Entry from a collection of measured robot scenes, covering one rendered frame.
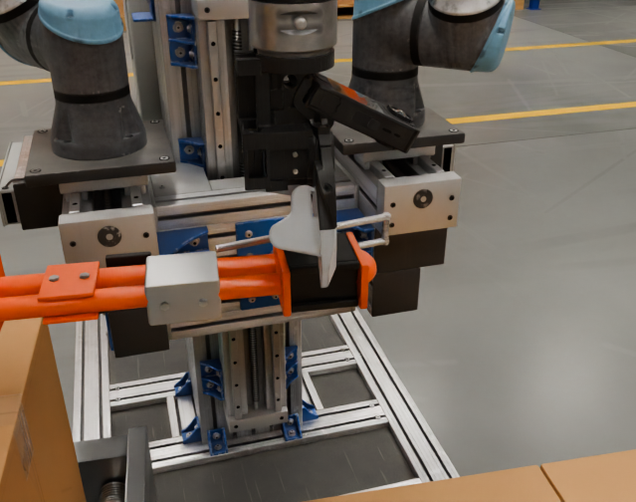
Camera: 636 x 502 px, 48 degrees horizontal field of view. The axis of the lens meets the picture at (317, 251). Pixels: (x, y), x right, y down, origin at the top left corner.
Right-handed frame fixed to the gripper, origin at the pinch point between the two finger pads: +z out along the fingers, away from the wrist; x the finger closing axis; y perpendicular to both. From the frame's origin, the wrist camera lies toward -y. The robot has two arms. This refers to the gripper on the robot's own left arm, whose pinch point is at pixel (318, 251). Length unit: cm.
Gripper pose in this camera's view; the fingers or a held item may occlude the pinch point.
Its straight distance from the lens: 71.1
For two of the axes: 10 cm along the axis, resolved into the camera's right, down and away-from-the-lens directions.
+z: 0.0, 8.8, 4.7
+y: -9.8, 0.8, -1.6
